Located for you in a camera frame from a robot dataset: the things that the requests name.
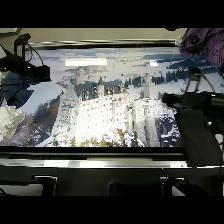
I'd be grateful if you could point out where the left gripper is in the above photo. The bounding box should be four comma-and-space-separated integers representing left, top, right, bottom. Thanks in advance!
32, 64, 53, 84

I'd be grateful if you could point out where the blue garment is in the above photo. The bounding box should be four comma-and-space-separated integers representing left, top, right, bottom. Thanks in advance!
1, 71, 36, 110

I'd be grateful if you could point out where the black cable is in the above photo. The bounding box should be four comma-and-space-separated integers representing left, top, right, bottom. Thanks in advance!
25, 43, 45, 67

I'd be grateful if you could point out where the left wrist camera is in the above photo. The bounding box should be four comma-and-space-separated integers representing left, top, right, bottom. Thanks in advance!
13, 32, 33, 62

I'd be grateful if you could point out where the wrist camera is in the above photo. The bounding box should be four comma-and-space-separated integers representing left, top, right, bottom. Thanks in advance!
13, 32, 33, 62
183, 66, 215, 96

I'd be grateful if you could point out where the silver frame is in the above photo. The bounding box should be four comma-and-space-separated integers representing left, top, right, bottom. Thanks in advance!
0, 151, 224, 197

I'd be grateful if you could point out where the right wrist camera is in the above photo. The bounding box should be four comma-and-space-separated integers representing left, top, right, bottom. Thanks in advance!
183, 66, 215, 96

